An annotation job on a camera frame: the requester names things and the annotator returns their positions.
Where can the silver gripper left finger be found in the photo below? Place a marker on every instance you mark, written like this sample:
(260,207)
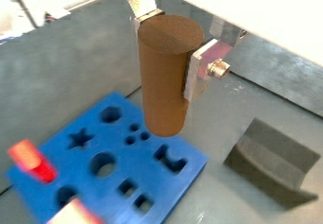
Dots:
(141,10)

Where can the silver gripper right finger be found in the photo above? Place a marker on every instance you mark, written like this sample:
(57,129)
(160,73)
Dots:
(205,61)

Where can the brown round cylinder peg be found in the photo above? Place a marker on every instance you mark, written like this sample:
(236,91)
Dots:
(167,38)

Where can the blue shape sorting board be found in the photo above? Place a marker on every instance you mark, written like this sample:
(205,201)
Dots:
(128,174)

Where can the red peg left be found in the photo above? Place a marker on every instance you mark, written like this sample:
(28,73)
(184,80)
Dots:
(31,161)

